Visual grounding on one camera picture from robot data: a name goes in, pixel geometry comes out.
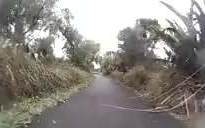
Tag dry brown grass bank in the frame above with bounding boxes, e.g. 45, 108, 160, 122
0, 44, 94, 111
109, 64, 205, 114

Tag row of trees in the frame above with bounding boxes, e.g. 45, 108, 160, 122
99, 0, 205, 81
0, 0, 102, 71

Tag grey asphalt road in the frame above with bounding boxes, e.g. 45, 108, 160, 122
27, 74, 186, 128

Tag fallen dry stalks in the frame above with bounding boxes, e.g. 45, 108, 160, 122
101, 58, 205, 119

